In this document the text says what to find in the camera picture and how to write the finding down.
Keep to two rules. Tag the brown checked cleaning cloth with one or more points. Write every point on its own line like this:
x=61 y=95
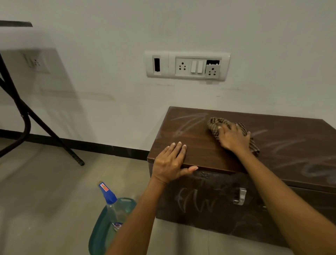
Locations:
x=217 y=126

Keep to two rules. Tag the person's left hand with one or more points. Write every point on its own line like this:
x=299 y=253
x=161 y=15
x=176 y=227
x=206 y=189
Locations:
x=167 y=165

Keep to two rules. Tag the small white wall socket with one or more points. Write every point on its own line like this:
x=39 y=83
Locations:
x=35 y=62

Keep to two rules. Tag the person's left little finger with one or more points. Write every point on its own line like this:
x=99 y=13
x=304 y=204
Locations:
x=163 y=152

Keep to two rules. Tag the person's right hand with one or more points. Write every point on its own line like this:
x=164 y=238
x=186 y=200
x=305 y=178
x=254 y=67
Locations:
x=232 y=139

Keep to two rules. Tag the white wall switch socket panel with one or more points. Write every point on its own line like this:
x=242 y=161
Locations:
x=187 y=65

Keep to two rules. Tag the person's left middle finger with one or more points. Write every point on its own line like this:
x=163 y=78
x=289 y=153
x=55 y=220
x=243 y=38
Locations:
x=177 y=151

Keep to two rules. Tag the person's left thumb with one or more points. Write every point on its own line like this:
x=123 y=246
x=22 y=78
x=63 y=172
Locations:
x=189 y=170

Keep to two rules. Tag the person's right forearm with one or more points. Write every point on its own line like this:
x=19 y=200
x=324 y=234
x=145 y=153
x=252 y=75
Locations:
x=283 y=202

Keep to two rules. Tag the teal plastic basin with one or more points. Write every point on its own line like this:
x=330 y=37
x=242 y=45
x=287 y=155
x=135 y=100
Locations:
x=101 y=231

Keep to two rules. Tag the dark brown wooden cabinet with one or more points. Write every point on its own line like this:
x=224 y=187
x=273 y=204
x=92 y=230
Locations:
x=262 y=163

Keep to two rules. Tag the black folding table leg frame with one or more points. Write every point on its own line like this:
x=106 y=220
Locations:
x=23 y=115

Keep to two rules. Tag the clear spray bottle blue nozzle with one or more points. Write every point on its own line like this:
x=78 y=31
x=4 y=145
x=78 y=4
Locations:
x=113 y=207

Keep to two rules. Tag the person's right fingers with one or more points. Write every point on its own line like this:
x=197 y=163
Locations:
x=227 y=128

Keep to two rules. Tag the person's left forearm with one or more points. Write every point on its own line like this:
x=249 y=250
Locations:
x=136 y=220

